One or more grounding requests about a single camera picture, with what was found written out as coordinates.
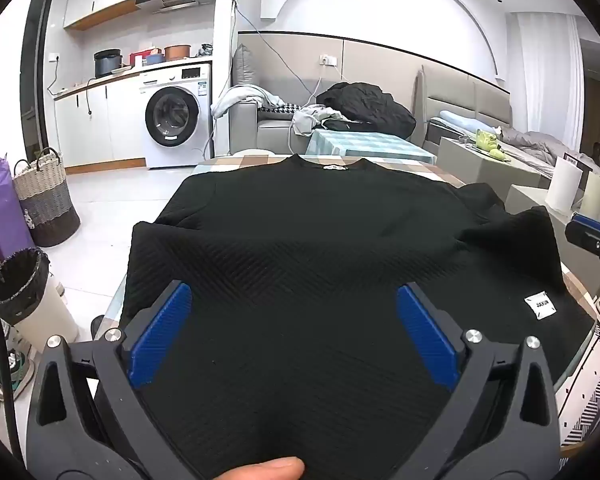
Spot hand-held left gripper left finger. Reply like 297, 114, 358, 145
26, 280, 216, 480

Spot purple bag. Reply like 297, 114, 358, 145
0, 157, 36, 261

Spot black puffer jacket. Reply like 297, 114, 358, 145
316, 81, 417, 139

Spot black white patterned rug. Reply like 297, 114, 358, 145
555, 355, 600, 448

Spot white curtain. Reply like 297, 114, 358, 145
510, 10, 586, 141

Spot black cable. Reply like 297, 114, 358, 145
0, 280, 27, 466

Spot grey sofa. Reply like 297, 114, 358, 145
228, 42, 433, 157

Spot woven laundry basket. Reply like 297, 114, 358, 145
13, 147, 82, 248

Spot houndstooth pillow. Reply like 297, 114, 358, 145
257, 102, 306, 115

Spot grey cushion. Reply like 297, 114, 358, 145
232, 43, 253, 91

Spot grey duvet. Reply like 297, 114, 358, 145
500, 127, 571, 176

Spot beige side table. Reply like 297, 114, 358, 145
437, 137, 551, 201

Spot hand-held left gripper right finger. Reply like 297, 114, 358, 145
396, 281, 563, 480

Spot light blue pillow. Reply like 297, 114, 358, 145
439, 110, 481, 128

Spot person's left hand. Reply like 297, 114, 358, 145
219, 456, 306, 480

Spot cream paper roll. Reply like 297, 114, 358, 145
580, 172, 600, 221

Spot teal checkered small table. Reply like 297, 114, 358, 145
306, 128, 438, 165

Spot white washing machine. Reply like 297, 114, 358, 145
139, 63, 214, 169

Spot white green sneaker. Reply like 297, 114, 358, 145
0, 310, 35, 411

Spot white kitchen base cabinet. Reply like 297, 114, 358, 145
54, 82, 146, 168

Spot brown blue checked table cloth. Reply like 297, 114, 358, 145
100, 152, 600, 401

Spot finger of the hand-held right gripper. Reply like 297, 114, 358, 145
564, 212, 600, 263

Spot black knit sweater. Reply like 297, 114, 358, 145
120, 154, 597, 480

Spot white clothes pile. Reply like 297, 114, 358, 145
291, 104, 351, 137

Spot black pot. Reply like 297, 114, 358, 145
94, 49, 125, 79

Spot green toy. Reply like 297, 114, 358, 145
474, 129, 511, 162

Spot white trash bin black liner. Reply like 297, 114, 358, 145
0, 247, 78, 353

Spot brown pot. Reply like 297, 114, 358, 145
164, 44, 197, 62

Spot light blue blanket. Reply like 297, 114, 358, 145
211, 85, 286, 118

